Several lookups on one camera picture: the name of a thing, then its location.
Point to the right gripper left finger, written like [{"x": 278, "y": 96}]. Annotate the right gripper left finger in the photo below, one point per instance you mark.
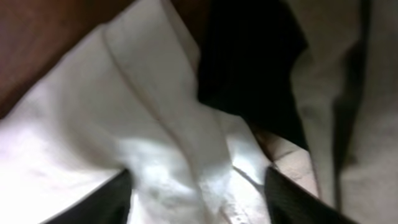
[{"x": 110, "y": 204}]

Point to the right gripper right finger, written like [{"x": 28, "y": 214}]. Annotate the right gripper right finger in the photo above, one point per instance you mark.
[{"x": 288, "y": 203}]

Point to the white t-shirt with print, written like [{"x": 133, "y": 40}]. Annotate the white t-shirt with print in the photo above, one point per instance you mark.
[{"x": 124, "y": 98}]

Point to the beige folded trousers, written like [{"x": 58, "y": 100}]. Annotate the beige folded trousers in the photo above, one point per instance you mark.
[{"x": 345, "y": 89}]

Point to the black cloth under trousers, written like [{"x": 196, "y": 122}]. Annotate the black cloth under trousers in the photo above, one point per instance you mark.
[{"x": 249, "y": 50}]

